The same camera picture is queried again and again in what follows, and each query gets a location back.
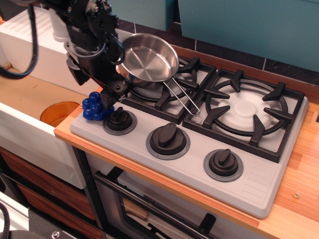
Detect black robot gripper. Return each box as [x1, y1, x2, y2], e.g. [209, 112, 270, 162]
[64, 42, 130, 110]

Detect blue toy blueberry cluster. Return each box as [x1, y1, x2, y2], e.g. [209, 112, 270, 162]
[82, 92, 114, 121]

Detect stainless steel pan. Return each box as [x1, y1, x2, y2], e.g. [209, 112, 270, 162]
[118, 33, 200, 116]

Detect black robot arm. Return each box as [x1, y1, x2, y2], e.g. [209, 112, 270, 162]
[41, 0, 129, 109]

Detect black left stove knob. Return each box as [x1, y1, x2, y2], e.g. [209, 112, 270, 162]
[103, 107, 137, 135]

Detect black stove knob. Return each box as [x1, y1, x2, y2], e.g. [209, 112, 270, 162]
[103, 107, 137, 135]
[203, 149, 244, 182]
[146, 122, 190, 160]

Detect black middle stove knob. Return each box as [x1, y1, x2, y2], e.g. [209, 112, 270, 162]
[146, 122, 190, 160]

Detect grey toy stove top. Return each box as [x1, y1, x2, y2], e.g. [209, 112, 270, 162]
[69, 87, 310, 220]

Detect black right stove knob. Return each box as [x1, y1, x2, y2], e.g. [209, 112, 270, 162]
[203, 149, 244, 182]

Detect grey toy faucet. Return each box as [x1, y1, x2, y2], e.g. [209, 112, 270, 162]
[49, 9, 69, 42]

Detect black left burner grate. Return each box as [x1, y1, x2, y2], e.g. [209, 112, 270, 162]
[122, 57, 217, 124]

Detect black burner grate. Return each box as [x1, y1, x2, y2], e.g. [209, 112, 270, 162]
[122, 57, 217, 124]
[182, 69, 309, 163]

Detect white toy sink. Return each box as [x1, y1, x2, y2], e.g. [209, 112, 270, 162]
[0, 7, 98, 189]

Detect wooden drawer fronts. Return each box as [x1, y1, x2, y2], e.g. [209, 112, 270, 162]
[0, 148, 106, 239]

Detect black right burner grate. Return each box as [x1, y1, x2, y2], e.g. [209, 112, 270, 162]
[182, 69, 309, 163]

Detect oven door with handle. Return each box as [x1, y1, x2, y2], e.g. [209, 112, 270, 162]
[93, 167, 261, 239]

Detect black braided cable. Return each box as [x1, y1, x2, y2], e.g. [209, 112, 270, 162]
[0, 201, 11, 239]

